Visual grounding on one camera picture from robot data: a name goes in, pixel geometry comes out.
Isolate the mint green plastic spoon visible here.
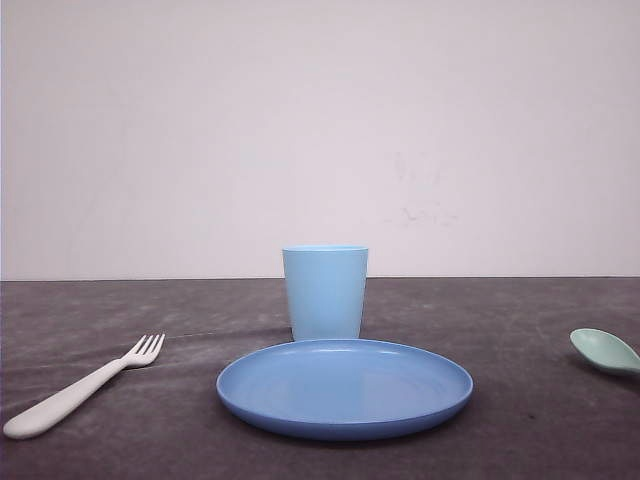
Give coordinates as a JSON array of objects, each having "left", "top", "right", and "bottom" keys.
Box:
[{"left": 569, "top": 328, "right": 639, "bottom": 375}]

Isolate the white plastic fork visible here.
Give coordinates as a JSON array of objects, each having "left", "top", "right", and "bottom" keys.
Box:
[{"left": 3, "top": 334, "right": 166, "bottom": 440}]

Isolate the dark grey tablecloth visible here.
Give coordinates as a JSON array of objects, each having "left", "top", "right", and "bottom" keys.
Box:
[{"left": 0, "top": 276, "right": 640, "bottom": 480}]

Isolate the light blue plastic cup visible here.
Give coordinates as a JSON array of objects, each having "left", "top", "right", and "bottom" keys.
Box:
[{"left": 282, "top": 245, "right": 369, "bottom": 341}]

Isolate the blue plastic plate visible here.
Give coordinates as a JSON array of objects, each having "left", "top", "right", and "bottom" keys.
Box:
[{"left": 216, "top": 339, "right": 474, "bottom": 441}]

